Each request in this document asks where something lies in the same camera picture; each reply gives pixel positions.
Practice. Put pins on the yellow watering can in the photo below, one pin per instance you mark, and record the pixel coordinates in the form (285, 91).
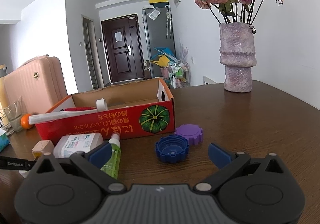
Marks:
(162, 61)

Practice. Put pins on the red cardboard box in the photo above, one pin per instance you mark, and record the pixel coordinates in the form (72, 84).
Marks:
(120, 126)

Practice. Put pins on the white pill bottle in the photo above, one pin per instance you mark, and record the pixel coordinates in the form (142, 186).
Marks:
(75, 145)

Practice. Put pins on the white tape roll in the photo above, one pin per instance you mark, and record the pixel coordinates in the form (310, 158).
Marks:
(102, 104)

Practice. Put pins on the blue gear-shaped cap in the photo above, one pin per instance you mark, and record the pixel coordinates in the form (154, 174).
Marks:
(172, 149)

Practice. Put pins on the purple gear-shaped cap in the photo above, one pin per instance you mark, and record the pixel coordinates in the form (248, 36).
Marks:
(188, 132)

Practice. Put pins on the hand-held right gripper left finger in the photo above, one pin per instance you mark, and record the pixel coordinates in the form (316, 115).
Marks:
(100, 154)

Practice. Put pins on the blue plastic rack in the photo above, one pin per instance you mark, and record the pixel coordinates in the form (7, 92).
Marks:
(162, 51)

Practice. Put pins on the white folded umbrella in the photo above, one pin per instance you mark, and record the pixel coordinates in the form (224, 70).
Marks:
(168, 22)

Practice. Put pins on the interior doorway frame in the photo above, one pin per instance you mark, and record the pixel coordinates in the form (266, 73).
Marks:
(85, 51)

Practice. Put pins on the pink bucket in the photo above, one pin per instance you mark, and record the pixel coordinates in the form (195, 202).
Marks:
(164, 71)

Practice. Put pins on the blue tissue pack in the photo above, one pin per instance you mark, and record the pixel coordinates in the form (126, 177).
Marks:
(3, 140)

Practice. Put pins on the white storage trolley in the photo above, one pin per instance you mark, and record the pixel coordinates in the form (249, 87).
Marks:
(178, 73)

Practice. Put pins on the grey refrigerator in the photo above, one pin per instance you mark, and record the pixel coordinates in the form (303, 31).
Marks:
(155, 43)

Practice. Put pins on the red and white lint brush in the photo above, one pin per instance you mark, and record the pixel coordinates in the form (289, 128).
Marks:
(50, 116)

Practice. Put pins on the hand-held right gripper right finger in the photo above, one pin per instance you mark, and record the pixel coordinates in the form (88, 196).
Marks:
(220, 155)

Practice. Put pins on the dark brown door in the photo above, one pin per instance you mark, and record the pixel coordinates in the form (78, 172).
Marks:
(122, 61)

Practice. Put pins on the green spray bottle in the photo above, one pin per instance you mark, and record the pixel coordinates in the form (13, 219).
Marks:
(115, 154)

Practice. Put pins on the purple ceramic vase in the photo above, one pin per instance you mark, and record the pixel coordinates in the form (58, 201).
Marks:
(237, 53)

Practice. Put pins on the glass jar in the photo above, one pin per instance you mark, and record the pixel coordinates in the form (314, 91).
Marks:
(13, 119)

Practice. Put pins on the yellow box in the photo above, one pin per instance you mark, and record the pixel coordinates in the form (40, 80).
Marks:
(158, 1)

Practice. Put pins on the orange fruit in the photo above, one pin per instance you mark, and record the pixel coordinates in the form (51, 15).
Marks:
(26, 122)

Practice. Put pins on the paper sheet on refrigerator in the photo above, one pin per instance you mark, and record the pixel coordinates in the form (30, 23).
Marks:
(153, 14)

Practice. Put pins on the pink suitcase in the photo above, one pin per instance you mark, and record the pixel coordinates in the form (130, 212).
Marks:
(37, 83)

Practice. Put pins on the small pink-lidded yellow container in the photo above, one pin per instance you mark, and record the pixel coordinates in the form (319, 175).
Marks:
(43, 146)

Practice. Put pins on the paper notice on door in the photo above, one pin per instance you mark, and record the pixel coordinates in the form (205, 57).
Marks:
(119, 36)

